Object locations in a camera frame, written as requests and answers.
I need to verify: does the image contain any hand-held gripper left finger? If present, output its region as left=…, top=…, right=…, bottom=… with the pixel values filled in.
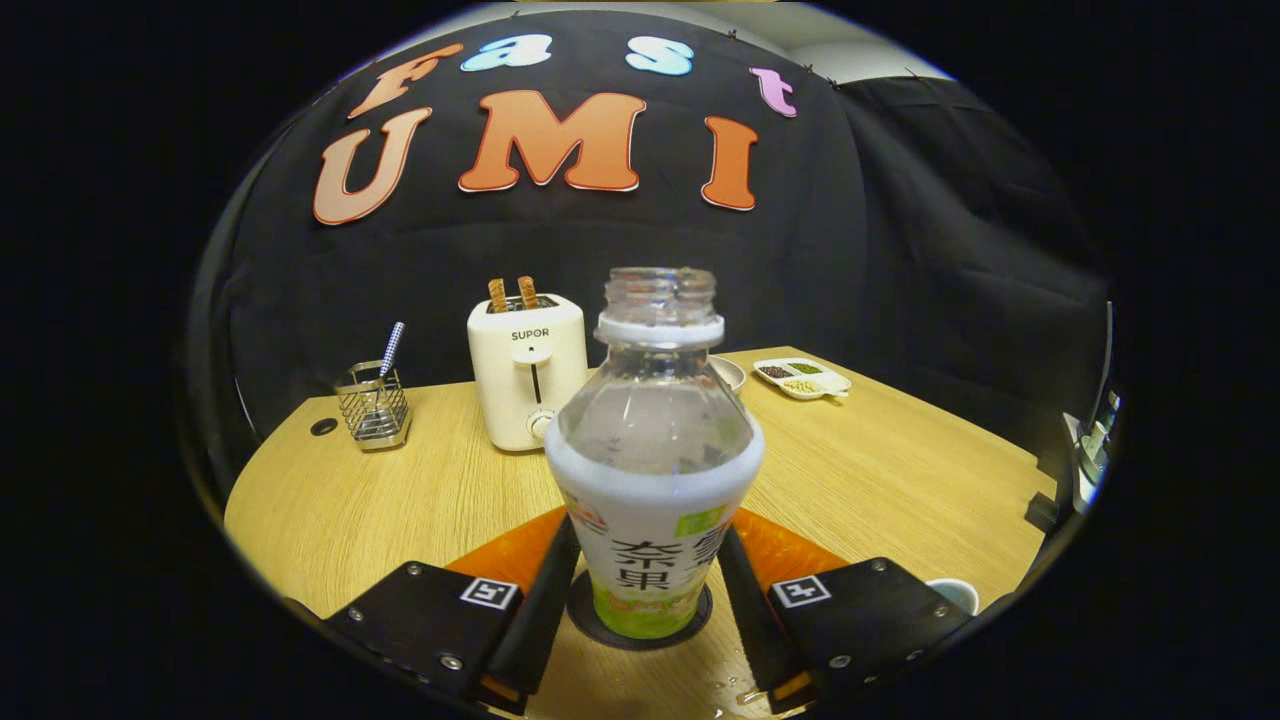
left=322, top=505, right=583, bottom=713

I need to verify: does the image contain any white toaster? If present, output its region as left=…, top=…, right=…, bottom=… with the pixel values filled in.
left=466, top=293, right=589, bottom=453

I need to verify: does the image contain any metal wire utensil holder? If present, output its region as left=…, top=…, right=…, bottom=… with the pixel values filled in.
left=335, top=360, right=412, bottom=452

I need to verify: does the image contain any clear juice bottle white label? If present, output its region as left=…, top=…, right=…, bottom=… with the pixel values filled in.
left=544, top=266, right=767, bottom=641

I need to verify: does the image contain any wooden table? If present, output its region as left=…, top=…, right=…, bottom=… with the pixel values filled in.
left=223, top=345, right=1059, bottom=720

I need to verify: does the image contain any dark brown round coaster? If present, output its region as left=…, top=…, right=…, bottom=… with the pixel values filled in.
left=566, top=570, right=715, bottom=651

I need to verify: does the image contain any white cup with handle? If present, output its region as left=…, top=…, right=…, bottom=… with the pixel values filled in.
left=925, top=577, right=981, bottom=616

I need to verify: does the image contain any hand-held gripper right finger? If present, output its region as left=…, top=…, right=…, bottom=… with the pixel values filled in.
left=718, top=508, right=973, bottom=713

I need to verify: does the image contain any white divided dish with beans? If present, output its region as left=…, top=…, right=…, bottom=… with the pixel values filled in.
left=753, top=357, right=853, bottom=402

